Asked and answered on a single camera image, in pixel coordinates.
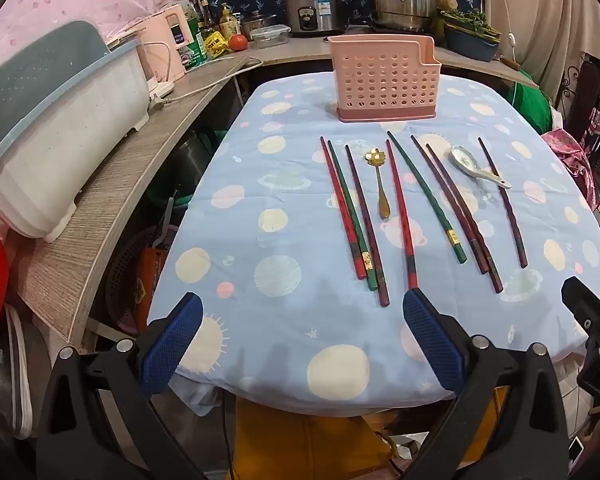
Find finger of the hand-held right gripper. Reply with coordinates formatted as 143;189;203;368
561;275;600;356

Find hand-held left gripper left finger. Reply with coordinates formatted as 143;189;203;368
36;291;231;480

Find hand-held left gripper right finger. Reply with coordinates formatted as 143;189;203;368
402;289;571;480

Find dark red chopstick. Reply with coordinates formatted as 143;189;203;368
410;134;490;276
478;137;529;269
344;144;391;308
425;143;505;295

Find gold flower spoon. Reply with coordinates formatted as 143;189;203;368
364;147;392;220

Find green chopstick gold band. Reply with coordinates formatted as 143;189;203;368
386;130;468;264
327;140;378;291

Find white ceramic soup spoon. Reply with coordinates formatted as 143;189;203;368
450;145;512;190

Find pink perforated utensil basket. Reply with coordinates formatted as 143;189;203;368
328;35;442;123

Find round brown plastic basket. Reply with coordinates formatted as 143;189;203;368
102;225;171;333

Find pink patterned cloth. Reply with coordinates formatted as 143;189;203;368
540;127;600;211

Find grey wooden counter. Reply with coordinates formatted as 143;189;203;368
10;35;526;346

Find blue planet print tablecloth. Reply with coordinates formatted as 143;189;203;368
147;72;600;416

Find metal pot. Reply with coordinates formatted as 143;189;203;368
177;130;221;181

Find dark wooden chair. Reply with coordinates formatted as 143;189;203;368
562;60;600;146

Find green cloth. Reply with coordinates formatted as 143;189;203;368
510;80;553;136

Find white dish drainer blue lid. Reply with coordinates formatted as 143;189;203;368
0;20;153;243

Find white power strip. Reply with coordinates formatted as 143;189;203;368
147;80;176;111

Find blue basin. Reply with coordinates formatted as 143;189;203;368
445;25;501;63

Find pink electric kettle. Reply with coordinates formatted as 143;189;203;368
137;2;203;83

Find beige curtain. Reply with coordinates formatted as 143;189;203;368
482;0;600;106

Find yellow packet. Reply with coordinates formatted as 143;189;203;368
205;32;231;58

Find green leafy vegetables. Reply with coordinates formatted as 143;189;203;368
442;7;496;36

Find clear lidded food container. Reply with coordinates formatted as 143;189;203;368
250;25;292;43

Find yellow cap bottle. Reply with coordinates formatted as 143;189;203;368
219;4;241;41

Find dark sauce bottle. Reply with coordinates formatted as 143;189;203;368
200;0;216;36

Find small lidded steel pot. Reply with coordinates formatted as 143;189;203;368
241;10;281;36

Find silver rice cooker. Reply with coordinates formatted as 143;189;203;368
285;0;348;38

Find white power cable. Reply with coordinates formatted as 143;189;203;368
167;57;263;106

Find white cord with switch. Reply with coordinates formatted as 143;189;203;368
495;0;518;68

